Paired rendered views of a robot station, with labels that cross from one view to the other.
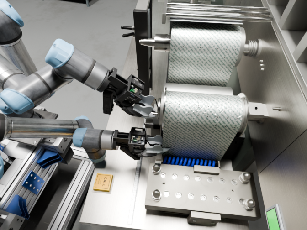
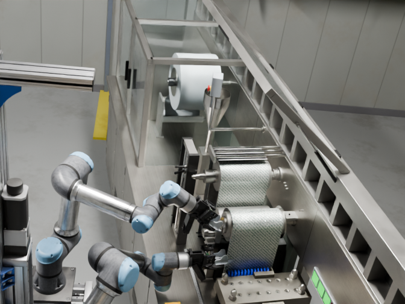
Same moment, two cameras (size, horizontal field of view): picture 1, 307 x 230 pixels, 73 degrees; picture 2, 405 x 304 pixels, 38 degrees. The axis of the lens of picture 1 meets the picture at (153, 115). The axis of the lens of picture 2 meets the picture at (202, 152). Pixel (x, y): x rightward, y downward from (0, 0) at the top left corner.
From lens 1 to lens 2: 1.98 m
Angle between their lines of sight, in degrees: 27
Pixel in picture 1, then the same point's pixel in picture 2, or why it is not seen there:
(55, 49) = (173, 187)
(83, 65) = (185, 195)
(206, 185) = (267, 285)
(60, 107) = not seen: outside the picture
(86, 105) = not seen: hidden behind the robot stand
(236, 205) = (293, 292)
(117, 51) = (46, 191)
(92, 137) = (172, 257)
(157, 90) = not seen: hidden behind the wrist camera
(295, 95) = (307, 199)
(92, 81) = (189, 205)
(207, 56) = (248, 183)
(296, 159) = (316, 233)
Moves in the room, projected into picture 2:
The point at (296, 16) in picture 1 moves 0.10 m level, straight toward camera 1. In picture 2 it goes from (298, 154) to (295, 164)
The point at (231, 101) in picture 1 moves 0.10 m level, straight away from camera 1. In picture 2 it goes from (273, 211) to (275, 198)
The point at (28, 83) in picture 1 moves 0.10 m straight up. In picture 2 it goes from (150, 210) to (152, 190)
